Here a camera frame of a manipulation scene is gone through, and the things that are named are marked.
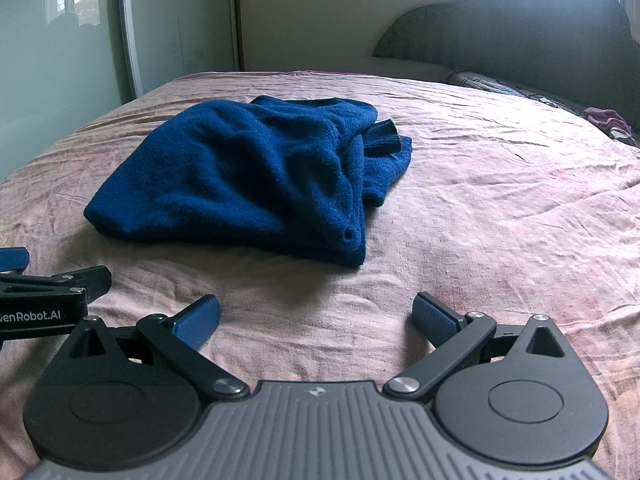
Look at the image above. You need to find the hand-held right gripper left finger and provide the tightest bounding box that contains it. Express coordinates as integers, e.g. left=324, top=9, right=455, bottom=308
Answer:
left=67, top=294, right=251, bottom=402

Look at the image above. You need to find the matte wardrobe door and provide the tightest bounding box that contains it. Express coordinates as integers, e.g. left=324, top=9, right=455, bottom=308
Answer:
left=117, top=0, right=243, bottom=98

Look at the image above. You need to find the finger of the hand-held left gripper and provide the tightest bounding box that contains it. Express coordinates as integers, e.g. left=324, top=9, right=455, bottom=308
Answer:
left=0, top=246, right=31, bottom=275
left=0, top=266, right=113, bottom=308

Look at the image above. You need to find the patterned pillow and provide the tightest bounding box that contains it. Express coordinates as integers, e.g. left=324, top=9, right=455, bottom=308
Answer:
left=445, top=69, right=603, bottom=117

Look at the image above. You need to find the pink bed sheet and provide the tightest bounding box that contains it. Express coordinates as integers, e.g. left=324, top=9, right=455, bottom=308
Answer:
left=0, top=71, right=640, bottom=480

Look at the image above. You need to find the blue knit sweater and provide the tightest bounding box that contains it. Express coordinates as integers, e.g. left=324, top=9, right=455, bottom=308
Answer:
left=83, top=95, right=414, bottom=268

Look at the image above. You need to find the reflective glass wardrobe door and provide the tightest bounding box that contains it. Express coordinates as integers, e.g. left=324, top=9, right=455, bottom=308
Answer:
left=0, top=0, right=138, bottom=181

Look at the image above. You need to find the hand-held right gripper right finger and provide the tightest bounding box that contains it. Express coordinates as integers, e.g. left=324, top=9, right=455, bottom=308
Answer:
left=385, top=291, right=572, bottom=403

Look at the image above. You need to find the purple cloth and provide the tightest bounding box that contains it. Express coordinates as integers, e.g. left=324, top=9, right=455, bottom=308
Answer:
left=584, top=106, right=639, bottom=142

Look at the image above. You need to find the dark scalloped headboard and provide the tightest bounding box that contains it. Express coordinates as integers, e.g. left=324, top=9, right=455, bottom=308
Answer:
left=372, top=0, right=640, bottom=128

